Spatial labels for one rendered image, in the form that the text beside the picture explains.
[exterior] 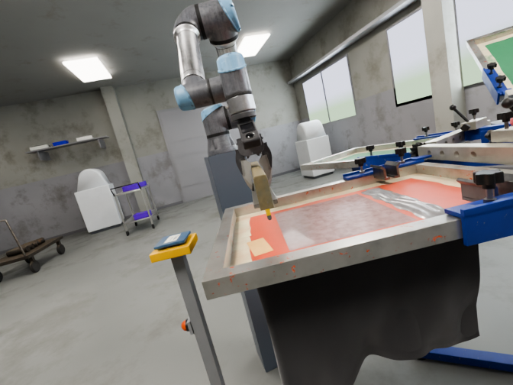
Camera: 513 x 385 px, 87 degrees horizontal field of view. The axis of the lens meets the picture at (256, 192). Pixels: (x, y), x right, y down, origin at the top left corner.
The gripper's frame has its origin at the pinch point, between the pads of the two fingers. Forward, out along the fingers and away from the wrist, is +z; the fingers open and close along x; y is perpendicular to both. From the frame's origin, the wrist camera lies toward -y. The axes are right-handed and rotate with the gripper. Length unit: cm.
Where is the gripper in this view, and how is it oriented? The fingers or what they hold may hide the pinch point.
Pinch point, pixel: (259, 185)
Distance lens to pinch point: 76.1
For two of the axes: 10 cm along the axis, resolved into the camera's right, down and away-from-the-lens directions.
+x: -9.7, 2.4, 0.0
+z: 2.3, 9.6, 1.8
